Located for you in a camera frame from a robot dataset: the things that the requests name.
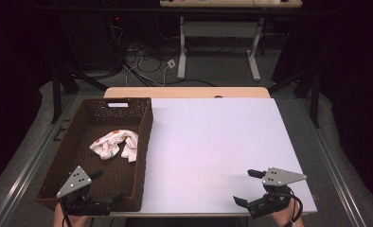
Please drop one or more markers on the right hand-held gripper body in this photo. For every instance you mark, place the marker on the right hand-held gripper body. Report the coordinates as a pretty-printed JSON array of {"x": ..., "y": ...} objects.
[{"x": 277, "y": 178}]

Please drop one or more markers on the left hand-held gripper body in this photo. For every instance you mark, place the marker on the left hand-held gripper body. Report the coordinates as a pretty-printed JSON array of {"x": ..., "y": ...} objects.
[{"x": 75, "y": 183}]

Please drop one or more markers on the brown wicker basket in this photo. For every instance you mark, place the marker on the brown wicker basket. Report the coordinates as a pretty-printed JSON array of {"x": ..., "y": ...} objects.
[{"x": 80, "y": 148}]

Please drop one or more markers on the white patterned cloth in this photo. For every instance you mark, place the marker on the white patterned cloth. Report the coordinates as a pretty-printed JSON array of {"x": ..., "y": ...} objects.
[{"x": 110, "y": 143}]

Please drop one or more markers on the person's left hand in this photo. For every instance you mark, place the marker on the person's left hand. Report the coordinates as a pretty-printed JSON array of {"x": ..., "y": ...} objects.
[{"x": 75, "y": 221}]

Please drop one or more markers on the person's right hand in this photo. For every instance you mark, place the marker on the person's right hand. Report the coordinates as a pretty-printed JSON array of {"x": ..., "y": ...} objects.
[{"x": 285, "y": 217}]

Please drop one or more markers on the white table mat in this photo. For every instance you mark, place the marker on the white table mat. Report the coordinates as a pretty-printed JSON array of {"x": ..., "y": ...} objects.
[{"x": 222, "y": 132}]

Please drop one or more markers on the black metal stand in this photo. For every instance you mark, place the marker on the black metal stand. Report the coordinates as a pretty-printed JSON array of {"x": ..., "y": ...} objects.
[
  {"x": 315, "y": 101},
  {"x": 56, "y": 94}
]

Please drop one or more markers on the light wooden table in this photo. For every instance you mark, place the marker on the light wooden table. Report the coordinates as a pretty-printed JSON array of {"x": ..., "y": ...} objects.
[{"x": 181, "y": 92}]

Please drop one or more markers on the white power adapter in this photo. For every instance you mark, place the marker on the white power adapter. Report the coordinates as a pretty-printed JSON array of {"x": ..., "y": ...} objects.
[{"x": 171, "y": 63}]

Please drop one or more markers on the white-legged desk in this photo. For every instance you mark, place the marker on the white-legged desk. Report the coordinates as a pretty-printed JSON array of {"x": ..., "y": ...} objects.
[{"x": 219, "y": 30}]

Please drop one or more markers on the aluminium floor rail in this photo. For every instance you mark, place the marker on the aluminium floor rail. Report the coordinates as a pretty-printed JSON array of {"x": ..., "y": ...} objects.
[
  {"x": 336, "y": 170},
  {"x": 26, "y": 170}
]

